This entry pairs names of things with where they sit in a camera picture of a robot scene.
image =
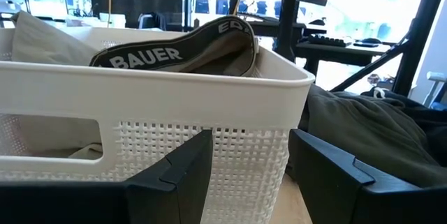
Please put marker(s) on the black desk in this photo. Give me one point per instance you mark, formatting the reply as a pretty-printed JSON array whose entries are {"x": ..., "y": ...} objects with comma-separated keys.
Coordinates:
[{"x": 342, "y": 50}]

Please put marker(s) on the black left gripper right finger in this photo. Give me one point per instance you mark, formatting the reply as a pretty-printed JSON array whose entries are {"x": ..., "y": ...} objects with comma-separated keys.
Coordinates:
[{"x": 335, "y": 189}]

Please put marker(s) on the black diagonal frame brace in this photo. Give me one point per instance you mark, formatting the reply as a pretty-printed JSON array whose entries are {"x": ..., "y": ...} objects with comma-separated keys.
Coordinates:
[{"x": 370, "y": 67}]

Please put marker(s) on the black monitor pole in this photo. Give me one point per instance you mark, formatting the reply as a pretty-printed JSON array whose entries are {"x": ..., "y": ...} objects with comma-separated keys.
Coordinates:
[{"x": 288, "y": 25}]

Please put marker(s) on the khaki trousers with lettered waistband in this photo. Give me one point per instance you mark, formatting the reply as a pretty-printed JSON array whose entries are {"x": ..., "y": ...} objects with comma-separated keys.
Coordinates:
[{"x": 146, "y": 58}]

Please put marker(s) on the black rig frame post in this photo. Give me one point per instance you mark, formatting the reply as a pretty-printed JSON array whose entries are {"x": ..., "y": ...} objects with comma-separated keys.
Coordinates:
[{"x": 415, "y": 35}]

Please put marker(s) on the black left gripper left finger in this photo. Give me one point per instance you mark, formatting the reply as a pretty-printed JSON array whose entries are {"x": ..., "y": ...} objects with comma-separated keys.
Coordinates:
[{"x": 181, "y": 182}]

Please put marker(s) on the black computer mouse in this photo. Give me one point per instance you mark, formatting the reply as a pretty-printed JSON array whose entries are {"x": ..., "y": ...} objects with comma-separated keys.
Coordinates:
[{"x": 371, "y": 40}]

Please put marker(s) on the black keyboard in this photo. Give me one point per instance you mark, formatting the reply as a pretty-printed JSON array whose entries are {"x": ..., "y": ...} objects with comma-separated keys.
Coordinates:
[{"x": 328, "y": 40}]

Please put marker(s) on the white perforated plastic laundry basket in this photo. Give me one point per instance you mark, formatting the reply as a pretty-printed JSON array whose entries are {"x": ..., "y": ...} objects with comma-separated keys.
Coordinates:
[{"x": 174, "y": 98}]

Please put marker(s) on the pale pink woven shirt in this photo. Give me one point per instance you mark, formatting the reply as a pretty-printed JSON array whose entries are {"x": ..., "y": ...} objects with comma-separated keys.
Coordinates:
[{"x": 45, "y": 42}]

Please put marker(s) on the dark olive ribbed sweatshirt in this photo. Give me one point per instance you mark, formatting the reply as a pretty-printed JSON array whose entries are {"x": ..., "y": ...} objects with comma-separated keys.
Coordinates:
[{"x": 349, "y": 126}]

